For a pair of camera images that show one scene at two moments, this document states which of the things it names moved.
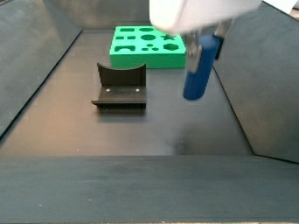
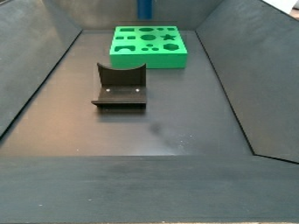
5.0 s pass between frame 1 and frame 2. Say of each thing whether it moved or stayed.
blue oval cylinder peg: moved
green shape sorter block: stayed
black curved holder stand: stayed
